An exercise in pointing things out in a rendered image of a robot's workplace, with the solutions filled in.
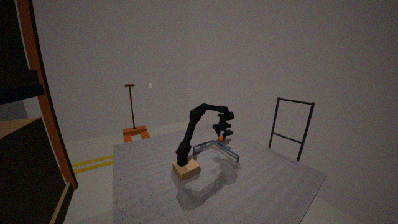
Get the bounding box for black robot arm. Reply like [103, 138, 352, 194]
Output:
[176, 103, 235, 167]

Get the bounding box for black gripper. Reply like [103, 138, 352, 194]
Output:
[213, 122, 233, 140]

